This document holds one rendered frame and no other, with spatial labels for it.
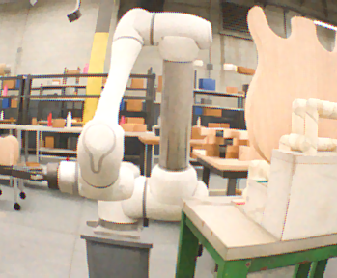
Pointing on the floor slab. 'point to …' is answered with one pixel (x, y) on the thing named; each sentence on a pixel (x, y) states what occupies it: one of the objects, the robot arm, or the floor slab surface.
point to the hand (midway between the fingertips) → (4, 169)
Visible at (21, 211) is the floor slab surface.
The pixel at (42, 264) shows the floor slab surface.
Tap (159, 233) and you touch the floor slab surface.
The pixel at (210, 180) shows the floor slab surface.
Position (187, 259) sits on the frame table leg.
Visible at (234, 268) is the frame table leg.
